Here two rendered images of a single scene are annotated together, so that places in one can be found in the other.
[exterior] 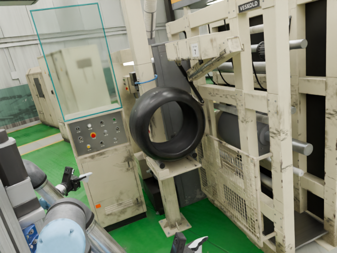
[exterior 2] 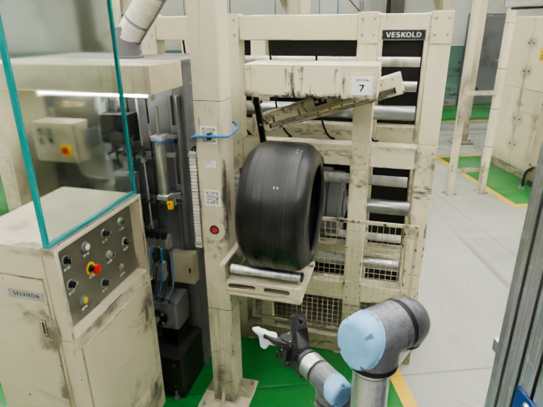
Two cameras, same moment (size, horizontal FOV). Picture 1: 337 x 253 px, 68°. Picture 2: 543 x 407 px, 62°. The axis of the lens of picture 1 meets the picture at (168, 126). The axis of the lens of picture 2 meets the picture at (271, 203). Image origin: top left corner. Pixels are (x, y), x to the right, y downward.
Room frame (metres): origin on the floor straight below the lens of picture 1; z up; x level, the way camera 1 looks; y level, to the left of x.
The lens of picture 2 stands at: (0.89, 1.64, 1.96)
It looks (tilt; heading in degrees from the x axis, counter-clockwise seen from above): 22 degrees down; 303
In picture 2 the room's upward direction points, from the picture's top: 1 degrees counter-clockwise
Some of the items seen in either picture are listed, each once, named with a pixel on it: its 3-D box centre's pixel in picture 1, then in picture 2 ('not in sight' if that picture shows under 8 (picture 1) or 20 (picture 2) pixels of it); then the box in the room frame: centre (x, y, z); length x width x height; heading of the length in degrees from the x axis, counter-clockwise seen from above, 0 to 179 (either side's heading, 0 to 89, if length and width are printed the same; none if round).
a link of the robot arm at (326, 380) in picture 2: (49, 199); (330, 384); (1.29, 0.75, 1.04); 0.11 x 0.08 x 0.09; 155
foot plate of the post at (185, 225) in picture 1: (174, 223); (229, 392); (2.19, 0.12, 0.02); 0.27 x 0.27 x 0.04; 18
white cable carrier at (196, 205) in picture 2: not in sight; (198, 199); (2.27, 0.17, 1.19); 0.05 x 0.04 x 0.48; 108
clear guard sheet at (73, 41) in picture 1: (80, 64); (75, 90); (2.34, 0.67, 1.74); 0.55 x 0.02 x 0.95; 108
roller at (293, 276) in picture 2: (155, 158); (265, 272); (1.91, 0.15, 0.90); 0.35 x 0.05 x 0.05; 18
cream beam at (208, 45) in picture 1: (195, 47); (313, 78); (1.93, -0.30, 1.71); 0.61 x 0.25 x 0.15; 18
